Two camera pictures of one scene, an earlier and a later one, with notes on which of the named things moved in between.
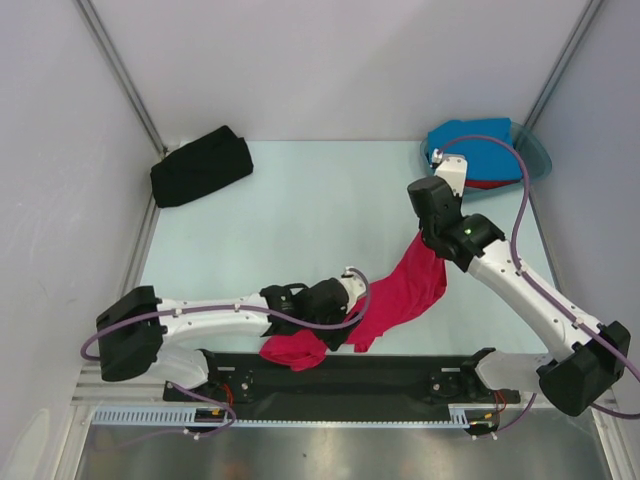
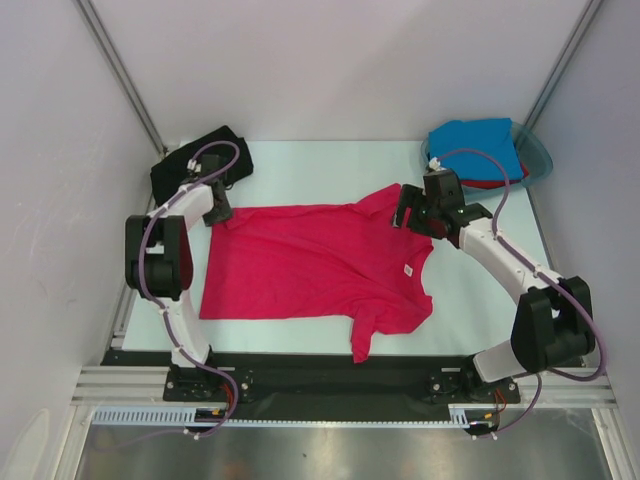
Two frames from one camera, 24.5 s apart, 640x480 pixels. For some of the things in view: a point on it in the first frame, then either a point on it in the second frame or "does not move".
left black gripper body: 332,336 → 222,212
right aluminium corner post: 587,14 does not move
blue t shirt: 487,146 does not move
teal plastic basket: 534,157 does not move
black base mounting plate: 365,377 does not move
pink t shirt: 393,297 → 318,263
